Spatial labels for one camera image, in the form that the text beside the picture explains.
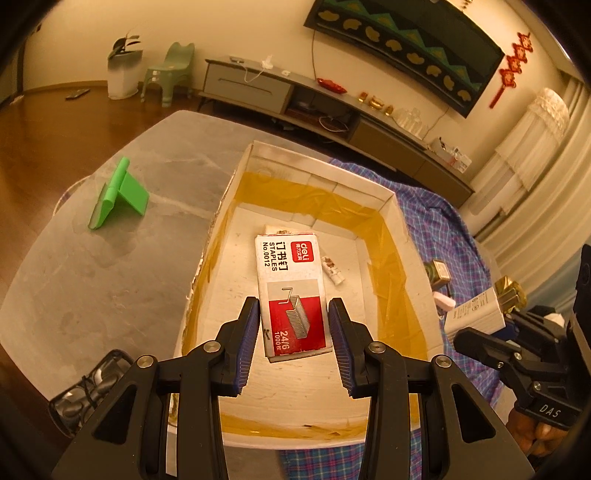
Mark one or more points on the grey tv cabinet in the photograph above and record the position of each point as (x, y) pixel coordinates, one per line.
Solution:
(341, 118)

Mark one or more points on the white trash bin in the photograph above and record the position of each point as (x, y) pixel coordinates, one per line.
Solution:
(123, 67)

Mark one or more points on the green phone stand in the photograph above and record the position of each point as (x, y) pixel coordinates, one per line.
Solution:
(122, 187)

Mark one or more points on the person's right hand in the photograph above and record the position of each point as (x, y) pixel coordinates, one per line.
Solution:
(534, 437)

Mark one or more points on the black eyeglasses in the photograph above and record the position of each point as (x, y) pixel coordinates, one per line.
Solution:
(71, 409)

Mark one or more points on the white cardboard box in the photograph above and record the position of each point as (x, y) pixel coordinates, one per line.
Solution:
(301, 403)

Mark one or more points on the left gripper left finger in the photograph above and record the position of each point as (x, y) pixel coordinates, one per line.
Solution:
(238, 341)

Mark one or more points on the green plastic chair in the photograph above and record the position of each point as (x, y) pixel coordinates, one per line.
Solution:
(174, 70)

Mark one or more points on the white pink stapler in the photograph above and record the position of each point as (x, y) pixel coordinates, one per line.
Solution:
(444, 302)

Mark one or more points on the red white staples box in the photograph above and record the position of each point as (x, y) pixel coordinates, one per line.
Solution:
(292, 297)

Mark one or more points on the clear glass cups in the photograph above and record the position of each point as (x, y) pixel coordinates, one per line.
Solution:
(410, 120)

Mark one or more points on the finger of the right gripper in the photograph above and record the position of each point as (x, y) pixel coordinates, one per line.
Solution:
(484, 348)

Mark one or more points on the remote control on floor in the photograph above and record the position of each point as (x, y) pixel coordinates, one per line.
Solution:
(77, 94)

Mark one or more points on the white power adapter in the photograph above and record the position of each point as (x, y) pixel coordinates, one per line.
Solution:
(482, 313)

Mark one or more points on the wall television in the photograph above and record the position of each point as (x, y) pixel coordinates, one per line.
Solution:
(432, 41)

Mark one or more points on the red chinese knot ornament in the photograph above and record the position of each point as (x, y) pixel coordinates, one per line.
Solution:
(508, 75)

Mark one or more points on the gold glass jar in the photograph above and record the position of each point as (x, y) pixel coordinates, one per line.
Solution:
(510, 295)

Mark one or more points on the gold square tin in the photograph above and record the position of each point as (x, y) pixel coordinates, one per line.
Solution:
(438, 273)

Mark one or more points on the white curtain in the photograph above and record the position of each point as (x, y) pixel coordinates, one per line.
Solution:
(531, 205)

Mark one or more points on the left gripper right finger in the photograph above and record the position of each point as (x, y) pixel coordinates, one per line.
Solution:
(350, 340)

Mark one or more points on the red tray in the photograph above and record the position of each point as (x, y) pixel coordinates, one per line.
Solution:
(331, 86)

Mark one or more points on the white gold tissue pack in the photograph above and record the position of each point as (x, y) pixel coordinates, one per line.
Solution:
(282, 230)

